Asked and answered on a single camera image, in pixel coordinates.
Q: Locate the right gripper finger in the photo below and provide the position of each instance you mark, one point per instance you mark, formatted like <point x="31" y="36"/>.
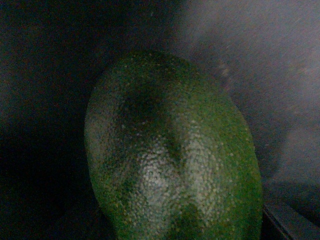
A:
<point x="281" y="222"/>

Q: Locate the green avocado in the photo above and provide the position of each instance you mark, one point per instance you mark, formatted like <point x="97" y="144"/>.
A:
<point x="170" y="156"/>

